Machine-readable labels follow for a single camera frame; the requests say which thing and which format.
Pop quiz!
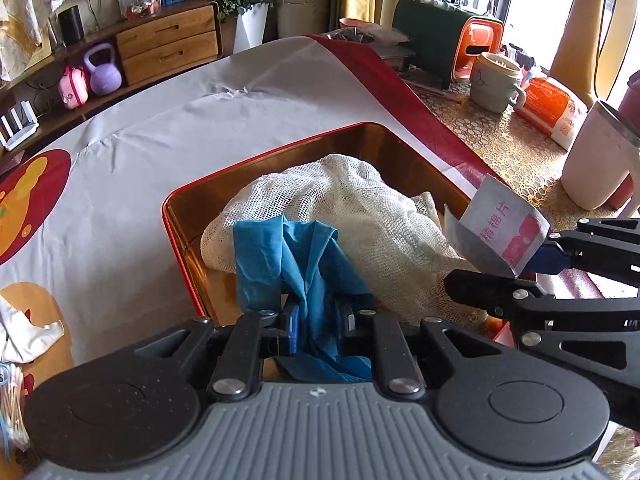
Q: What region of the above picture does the red tin box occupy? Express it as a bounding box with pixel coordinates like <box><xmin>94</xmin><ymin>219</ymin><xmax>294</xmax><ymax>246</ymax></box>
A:
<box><xmin>160</xmin><ymin>120</ymin><xmax>516</xmax><ymax>346</ymax></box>

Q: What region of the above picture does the white ceramic mug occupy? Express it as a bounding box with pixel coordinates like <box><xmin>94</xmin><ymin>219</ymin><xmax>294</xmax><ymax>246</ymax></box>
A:
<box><xmin>470</xmin><ymin>52</ymin><xmax>526</xmax><ymax>114</ymax></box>

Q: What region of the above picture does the white cloth rag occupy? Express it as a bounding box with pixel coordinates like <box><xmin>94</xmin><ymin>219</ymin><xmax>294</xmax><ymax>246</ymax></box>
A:
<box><xmin>0</xmin><ymin>297</ymin><xmax>65</xmax><ymax>365</ymax></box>

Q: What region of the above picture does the orange tissue pack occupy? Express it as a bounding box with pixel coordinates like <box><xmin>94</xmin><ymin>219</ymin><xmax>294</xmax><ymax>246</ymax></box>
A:
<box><xmin>515</xmin><ymin>77</ymin><xmax>588</xmax><ymax>151</ymax></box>

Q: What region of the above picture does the green orange storage box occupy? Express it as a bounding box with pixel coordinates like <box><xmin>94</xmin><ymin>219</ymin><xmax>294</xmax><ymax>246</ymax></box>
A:
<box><xmin>393</xmin><ymin>0</ymin><xmax>503</xmax><ymax>89</ymax></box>

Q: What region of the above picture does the white cotton pad packet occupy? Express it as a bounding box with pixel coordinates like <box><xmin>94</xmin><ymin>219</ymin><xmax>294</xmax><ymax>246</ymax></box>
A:
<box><xmin>444</xmin><ymin>176</ymin><xmax>550</xmax><ymax>278</ymax></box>

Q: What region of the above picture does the purple kettlebell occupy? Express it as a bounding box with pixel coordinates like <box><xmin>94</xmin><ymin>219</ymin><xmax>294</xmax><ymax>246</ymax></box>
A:
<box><xmin>84</xmin><ymin>42</ymin><xmax>122</xmax><ymax>96</ymax></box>

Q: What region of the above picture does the potted plant white pot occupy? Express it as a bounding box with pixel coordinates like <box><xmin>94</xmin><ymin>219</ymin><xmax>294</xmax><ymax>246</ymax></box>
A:
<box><xmin>212</xmin><ymin>0</ymin><xmax>271</xmax><ymax>55</ymax></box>

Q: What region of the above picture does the wooden tv sideboard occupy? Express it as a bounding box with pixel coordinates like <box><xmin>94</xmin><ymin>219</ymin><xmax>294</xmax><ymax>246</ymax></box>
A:
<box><xmin>1</xmin><ymin>0</ymin><xmax>222</xmax><ymax>172</ymax></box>

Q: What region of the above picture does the white wifi router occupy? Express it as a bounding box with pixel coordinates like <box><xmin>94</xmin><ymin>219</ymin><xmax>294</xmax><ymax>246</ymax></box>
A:
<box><xmin>0</xmin><ymin>100</ymin><xmax>39</xmax><ymax>152</ymax></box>

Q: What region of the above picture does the cream knitted mesh cloth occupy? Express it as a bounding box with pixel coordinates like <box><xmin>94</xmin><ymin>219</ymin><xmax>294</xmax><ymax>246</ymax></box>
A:
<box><xmin>201</xmin><ymin>154</ymin><xmax>487</xmax><ymax>330</ymax></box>

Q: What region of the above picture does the giraffe figure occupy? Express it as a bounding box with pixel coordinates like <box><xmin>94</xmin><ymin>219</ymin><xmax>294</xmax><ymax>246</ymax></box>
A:
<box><xmin>549</xmin><ymin>0</ymin><xmax>639</xmax><ymax>106</ymax></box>

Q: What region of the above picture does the blue plastic bag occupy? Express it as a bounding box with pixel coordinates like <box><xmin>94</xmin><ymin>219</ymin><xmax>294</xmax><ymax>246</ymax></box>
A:
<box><xmin>232</xmin><ymin>216</ymin><xmax>374</xmax><ymax>384</ymax></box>

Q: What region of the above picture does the white tumbler cup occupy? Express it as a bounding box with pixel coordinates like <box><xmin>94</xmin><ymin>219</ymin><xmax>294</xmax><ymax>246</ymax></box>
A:
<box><xmin>560</xmin><ymin>101</ymin><xmax>639</xmax><ymax>218</ymax></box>

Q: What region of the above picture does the black cylindrical speaker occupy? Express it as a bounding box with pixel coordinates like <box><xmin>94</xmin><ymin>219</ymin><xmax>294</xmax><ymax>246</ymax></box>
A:
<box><xmin>58</xmin><ymin>6</ymin><xmax>85</xmax><ymax>47</ymax></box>

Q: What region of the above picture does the pink toy case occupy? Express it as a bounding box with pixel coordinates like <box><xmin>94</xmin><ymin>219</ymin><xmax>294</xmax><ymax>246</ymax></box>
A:
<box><xmin>58</xmin><ymin>66</ymin><xmax>89</xmax><ymax>110</ymax></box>

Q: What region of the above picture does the printed white tablecloth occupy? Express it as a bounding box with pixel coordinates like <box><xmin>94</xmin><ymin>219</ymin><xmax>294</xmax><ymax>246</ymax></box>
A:
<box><xmin>0</xmin><ymin>32</ymin><xmax>606</xmax><ymax>411</ymax></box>

